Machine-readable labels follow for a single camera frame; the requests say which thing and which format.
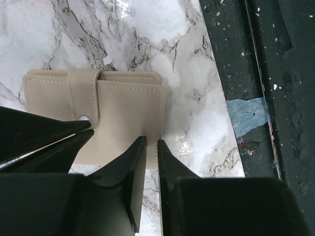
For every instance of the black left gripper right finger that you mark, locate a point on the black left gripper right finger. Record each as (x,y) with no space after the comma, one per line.
(196,206)

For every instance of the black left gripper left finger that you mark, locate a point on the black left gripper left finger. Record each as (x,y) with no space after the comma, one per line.
(105,203)

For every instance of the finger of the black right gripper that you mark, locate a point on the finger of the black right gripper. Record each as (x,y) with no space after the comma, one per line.
(22,132)
(56,158)

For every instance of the beige card holder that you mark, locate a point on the beige card holder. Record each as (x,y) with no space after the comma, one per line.
(121,106)

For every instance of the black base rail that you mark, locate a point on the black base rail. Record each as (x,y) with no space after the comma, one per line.
(266,49)

